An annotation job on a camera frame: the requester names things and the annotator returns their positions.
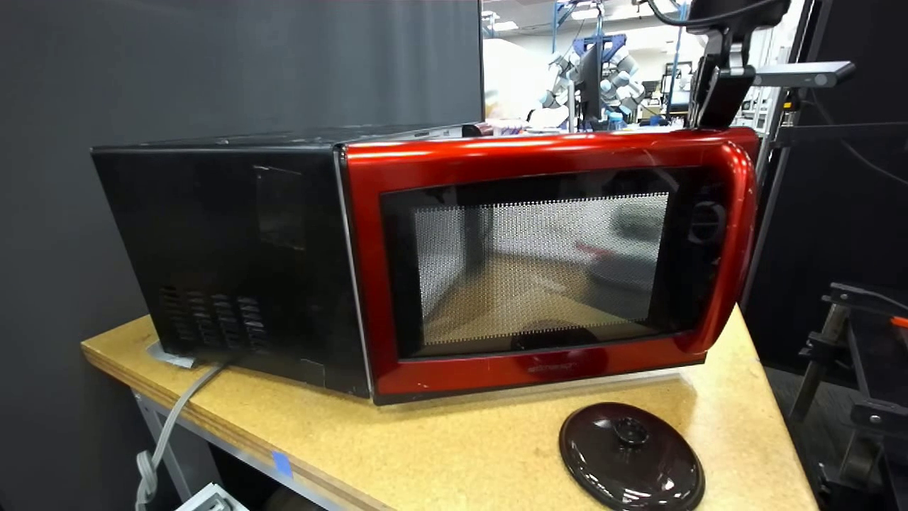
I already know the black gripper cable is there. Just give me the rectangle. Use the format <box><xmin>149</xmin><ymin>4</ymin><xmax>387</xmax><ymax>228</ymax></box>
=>
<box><xmin>642</xmin><ymin>0</ymin><xmax>703</xmax><ymax>30</ymax></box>

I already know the white power strip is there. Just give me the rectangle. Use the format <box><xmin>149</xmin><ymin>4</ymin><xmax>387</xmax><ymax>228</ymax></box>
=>
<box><xmin>174</xmin><ymin>480</ymin><xmax>249</xmax><ymax>511</ymax></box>

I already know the black stereo camera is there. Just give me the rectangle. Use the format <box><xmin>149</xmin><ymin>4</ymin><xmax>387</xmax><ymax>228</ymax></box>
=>
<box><xmin>752</xmin><ymin>61</ymin><xmax>858</xmax><ymax>93</ymax></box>

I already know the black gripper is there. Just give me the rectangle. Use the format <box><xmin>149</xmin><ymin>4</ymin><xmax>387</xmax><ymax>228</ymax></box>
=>
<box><xmin>688</xmin><ymin>0</ymin><xmax>796</xmax><ymax>133</ymax></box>

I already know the grey microwave power cable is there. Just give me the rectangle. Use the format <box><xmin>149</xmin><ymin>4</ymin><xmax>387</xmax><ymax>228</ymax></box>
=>
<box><xmin>130</xmin><ymin>359</ymin><xmax>229</xmax><ymax>511</ymax></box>

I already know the red microwave door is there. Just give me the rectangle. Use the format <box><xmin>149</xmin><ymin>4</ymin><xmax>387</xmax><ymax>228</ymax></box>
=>
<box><xmin>339</xmin><ymin>128</ymin><xmax>760</xmax><ymax>406</ymax></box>

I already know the dark grey backdrop curtain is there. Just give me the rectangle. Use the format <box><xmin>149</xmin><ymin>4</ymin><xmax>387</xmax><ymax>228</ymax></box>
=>
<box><xmin>0</xmin><ymin>0</ymin><xmax>488</xmax><ymax>511</ymax></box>

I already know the black partition panel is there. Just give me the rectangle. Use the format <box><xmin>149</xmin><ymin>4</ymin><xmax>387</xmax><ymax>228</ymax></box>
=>
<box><xmin>754</xmin><ymin>0</ymin><xmax>908</xmax><ymax>380</ymax></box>

